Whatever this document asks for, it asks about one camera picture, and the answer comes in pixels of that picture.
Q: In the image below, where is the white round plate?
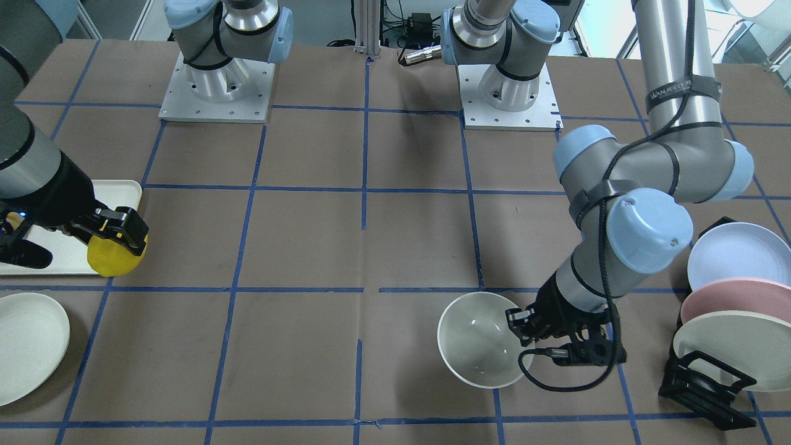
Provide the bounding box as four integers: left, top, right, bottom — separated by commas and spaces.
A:
1, 292, 70, 406

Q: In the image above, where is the yellow lemon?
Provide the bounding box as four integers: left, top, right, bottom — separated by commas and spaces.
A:
87, 236, 148, 277

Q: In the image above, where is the white ceramic bowl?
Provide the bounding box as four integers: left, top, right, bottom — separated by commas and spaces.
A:
437, 291, 525, 389

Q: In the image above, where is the aluminium frame post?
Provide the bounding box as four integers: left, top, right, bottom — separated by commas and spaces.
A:
352, 1, 383, 59

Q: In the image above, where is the white rectangular tray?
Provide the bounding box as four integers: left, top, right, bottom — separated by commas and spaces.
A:
1, 180, 142, 276

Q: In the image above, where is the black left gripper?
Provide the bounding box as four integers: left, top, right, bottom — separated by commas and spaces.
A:
505, 275, 625, 367

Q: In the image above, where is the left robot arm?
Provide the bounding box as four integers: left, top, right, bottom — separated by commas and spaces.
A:
438, 1, 754, 370

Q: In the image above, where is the black plate rack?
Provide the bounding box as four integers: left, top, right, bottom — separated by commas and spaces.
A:
658, 216, 758, 430

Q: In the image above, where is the cream plate in rack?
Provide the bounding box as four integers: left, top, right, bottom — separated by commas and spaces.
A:
672, 310, 790, 392

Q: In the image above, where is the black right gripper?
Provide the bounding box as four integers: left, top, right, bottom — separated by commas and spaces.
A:
2, 158, 149, 269

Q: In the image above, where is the light blue plate in rack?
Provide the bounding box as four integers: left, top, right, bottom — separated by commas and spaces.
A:
687, 222, 790, 290

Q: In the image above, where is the pink plate in rack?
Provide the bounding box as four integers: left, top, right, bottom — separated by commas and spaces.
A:
680, 277, 790, 322

